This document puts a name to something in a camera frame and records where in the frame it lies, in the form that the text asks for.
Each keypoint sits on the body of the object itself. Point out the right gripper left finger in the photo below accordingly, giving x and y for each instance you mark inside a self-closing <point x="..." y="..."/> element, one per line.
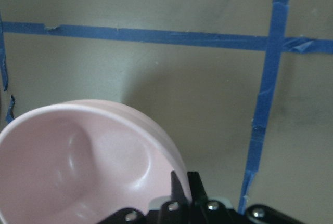
<point x="174" y="210"/>

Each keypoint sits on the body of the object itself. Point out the pink bowl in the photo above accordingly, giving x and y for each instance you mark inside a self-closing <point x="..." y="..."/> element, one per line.
<point x="80" y="161"/>

